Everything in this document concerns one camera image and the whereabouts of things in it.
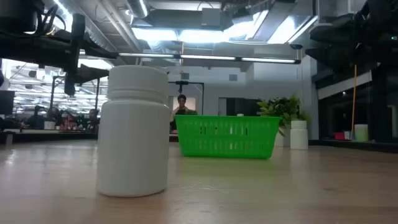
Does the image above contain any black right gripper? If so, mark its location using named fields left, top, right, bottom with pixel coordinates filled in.
left=305, top=14, right=374, bottom=74

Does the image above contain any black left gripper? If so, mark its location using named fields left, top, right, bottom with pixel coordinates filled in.
left=46, top=14, right=119, bottom=96

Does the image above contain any large white pill bottle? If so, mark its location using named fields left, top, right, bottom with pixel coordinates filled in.
left=95, top=64, right=171, bottom=198

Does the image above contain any green plastic basket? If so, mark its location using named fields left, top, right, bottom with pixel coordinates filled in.
left=174, top=114, right=282, bottom=160

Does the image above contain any person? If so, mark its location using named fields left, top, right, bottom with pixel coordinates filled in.
left=84, top=108, right=101, bottom=131
left=26, top=105, right=47, bottom=130
left=169, top=94, right=191, bottom=134

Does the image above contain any green leafy plant white pot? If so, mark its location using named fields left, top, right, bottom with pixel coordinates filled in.
left=257, top=95, right=312, bottom=147

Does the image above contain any black monitor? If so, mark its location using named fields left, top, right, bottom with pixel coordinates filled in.
left=0, top=90, right=16, bottom=115

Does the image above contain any pale green bucket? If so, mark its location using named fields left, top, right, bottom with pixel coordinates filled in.
left=354, top=124, right=369, bottom=142

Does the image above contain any long LED light bar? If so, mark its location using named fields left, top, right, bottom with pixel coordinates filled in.
left=118, top=52, right=302, bottom=65

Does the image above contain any black gantry frame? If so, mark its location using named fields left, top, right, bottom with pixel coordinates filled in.
left=49, top=75, right=101, bottom=128

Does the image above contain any hanging yellow cable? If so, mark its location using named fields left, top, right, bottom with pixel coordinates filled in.
left=350, top=63, right=358, bottom=141

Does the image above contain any black camera stand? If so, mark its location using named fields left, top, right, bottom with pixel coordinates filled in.
left=169, top=80, right=205, bottom=116

